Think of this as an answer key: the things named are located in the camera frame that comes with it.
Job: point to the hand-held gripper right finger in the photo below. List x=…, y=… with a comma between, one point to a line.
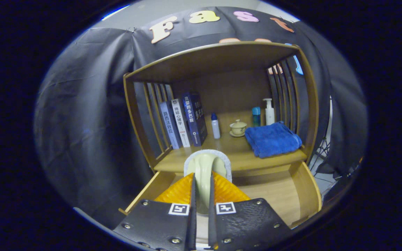
x=212, y=226

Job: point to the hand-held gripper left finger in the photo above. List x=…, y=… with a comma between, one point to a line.
x=192, y=226

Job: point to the pale green scrubber brush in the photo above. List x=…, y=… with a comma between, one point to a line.
x=204, y=167

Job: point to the wooden drawer with black knob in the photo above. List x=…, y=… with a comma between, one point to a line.
x=277, y=191

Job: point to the wooden countertop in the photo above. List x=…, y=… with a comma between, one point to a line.
x=236, y=153

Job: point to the wooden cabinet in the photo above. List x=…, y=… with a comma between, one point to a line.
x=229, y=90

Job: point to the small white blue-capped bottle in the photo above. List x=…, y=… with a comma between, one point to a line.
x=215, y=128

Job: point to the beige lidded teacup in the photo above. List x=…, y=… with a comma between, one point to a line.
x=238, y=129

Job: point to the light blue book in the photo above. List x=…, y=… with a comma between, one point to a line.
x=171, y=127

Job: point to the white book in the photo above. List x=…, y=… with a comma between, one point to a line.
x=181, y=123

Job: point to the folded blue towel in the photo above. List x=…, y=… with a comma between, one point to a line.
x=272, y=141

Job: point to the dark blue book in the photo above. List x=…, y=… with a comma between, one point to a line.
x=194, y=120

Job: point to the teal bottle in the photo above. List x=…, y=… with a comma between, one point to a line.
x=256, y=118

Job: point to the white pump bottle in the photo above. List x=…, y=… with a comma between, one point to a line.
x=269, y=115

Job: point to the black backdrop cloth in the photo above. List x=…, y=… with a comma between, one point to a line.
x=82, y=122

